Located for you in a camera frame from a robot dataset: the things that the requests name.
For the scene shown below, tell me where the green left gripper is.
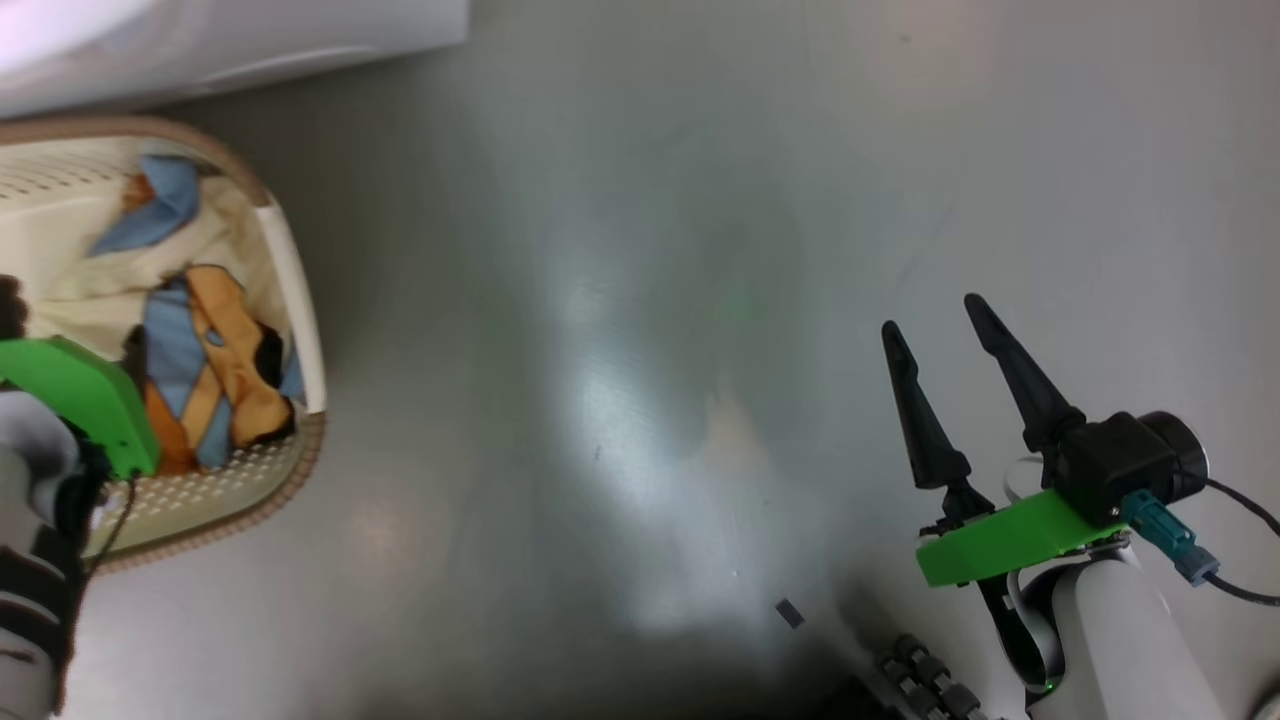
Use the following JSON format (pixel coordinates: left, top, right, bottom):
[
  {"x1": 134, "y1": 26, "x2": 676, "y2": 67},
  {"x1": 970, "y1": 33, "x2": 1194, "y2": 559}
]
[{"x1": 0, "y1": 275, "x2": 161, "y2": 481}]

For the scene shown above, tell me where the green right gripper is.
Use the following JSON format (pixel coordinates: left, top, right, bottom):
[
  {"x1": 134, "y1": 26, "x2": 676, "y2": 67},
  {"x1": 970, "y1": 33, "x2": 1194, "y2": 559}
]
[{"x1": 882, "y1": 293, "x2": 1131, "y2": 588}]

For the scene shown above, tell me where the cream blue orange patterned garment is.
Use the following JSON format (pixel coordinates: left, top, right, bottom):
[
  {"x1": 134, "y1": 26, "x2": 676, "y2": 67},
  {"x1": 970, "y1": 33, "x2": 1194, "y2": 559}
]
[{"x1": 0, "y1": 150, "x2": 306, "y2": 476}]

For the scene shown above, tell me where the white front-load washing machine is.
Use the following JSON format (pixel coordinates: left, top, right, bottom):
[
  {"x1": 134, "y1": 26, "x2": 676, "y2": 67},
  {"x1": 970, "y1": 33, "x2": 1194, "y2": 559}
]
[{"x1": 0, "y1": 0, "x2": 471, "y2": 119}]

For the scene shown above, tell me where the cream perforated laundry basket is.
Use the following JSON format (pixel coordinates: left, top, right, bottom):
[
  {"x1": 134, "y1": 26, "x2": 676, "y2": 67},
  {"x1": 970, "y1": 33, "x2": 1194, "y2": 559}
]
[{"x1": 0, "y1": 115, "x2": 328, "y2": 573}]

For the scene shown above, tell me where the black cable with teal connector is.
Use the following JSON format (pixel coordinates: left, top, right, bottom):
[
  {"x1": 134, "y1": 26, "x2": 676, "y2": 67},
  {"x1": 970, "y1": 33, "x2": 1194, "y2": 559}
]
[{"x1": 1120, "y1": 478, "x2": 1280, "y2": 607}]

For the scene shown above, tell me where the thin black left gripper cable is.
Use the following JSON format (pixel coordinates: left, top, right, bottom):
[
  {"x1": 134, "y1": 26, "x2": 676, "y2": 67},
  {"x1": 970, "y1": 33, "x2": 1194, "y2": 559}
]
[{"x1": 82, "y1": 472, "x2": 139, "y2": 573}]

